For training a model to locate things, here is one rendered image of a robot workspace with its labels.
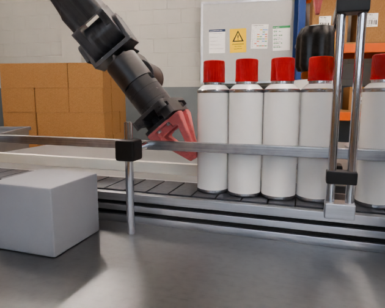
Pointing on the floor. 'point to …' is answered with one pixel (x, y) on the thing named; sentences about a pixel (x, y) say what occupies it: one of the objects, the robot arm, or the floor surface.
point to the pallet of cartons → (62, 100)
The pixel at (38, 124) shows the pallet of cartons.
